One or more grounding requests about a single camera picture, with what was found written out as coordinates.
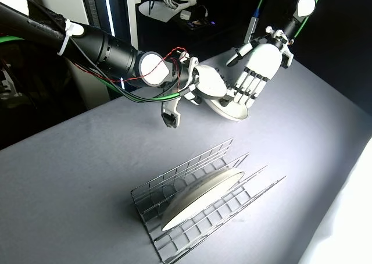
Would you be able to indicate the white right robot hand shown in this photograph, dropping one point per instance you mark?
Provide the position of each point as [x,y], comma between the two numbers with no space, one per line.
[210,82]

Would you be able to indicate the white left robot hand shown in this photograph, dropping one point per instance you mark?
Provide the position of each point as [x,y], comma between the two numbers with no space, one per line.
[264,60]

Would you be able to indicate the white plate tree print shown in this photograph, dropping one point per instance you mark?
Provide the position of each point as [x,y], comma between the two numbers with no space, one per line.
[235,112]
[197,200]

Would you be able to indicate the black phone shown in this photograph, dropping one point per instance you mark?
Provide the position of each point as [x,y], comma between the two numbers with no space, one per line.
[200,23]

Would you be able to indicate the small white charger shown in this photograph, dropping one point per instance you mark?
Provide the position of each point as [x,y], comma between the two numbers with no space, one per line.
[186,14]

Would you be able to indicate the white stand base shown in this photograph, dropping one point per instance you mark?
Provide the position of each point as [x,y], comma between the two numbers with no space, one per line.
[157,11]

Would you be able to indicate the white robot column blue strip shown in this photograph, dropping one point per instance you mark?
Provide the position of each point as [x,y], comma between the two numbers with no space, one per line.
[75,2]

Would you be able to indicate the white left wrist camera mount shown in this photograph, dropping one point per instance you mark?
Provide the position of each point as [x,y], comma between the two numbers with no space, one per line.
[287,57]

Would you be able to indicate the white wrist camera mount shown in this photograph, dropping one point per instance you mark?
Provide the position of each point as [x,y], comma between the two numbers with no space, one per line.
[287,57]
[174,112]

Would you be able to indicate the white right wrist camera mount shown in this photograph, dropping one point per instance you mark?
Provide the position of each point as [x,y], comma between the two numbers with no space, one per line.
[174,112]

